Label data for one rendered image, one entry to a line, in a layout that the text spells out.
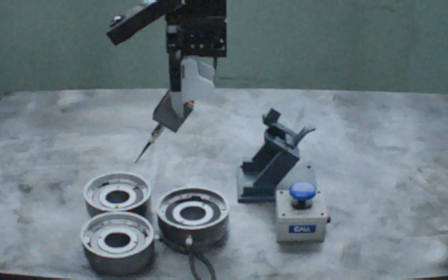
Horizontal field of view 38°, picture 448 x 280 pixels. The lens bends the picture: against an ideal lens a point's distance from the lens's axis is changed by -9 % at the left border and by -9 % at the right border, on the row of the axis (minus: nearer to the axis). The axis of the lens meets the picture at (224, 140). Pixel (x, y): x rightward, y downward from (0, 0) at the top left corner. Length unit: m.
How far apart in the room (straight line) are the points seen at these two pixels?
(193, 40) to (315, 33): 1.71
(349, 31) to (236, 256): 1.75
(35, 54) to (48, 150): 1.51
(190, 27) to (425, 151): 0.54
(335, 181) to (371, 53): 1.57
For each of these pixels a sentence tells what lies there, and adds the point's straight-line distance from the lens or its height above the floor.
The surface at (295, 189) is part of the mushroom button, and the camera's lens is 1.00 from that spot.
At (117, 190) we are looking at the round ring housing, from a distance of 1.09.
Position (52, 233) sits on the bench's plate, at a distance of 1.06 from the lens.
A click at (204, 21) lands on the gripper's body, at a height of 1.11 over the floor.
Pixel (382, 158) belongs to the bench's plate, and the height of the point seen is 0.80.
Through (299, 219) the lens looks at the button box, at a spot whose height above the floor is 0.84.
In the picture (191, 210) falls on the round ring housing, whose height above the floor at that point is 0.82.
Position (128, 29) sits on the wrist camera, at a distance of 0.94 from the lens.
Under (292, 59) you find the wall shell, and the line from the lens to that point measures 2.67.
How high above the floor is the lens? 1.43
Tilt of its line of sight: 30 degrees down
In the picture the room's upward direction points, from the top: straight up
